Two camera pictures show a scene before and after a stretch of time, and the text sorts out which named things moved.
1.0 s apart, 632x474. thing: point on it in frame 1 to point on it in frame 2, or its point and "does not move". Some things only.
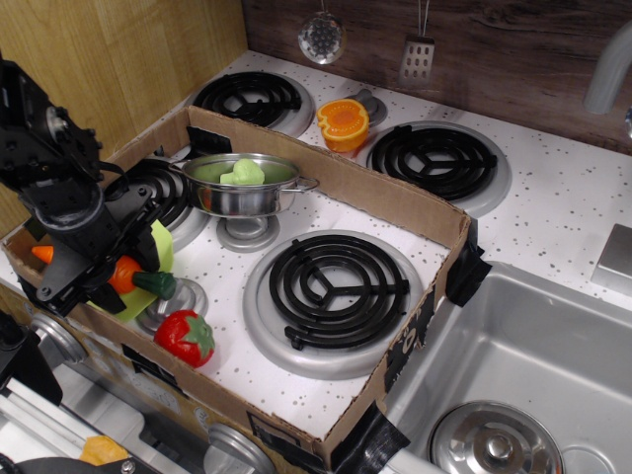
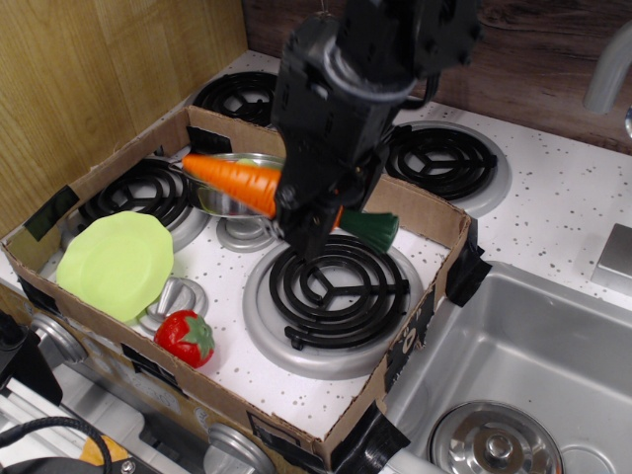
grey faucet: x=610 y=70 does not move
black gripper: x=84 y=241 to x=333 y=111
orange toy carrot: x=128 y=273 to x=258 y=185
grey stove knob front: x=189 y=295 does not move
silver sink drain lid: x=495 y=437 does not move
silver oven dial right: x=232 y=452 does not move
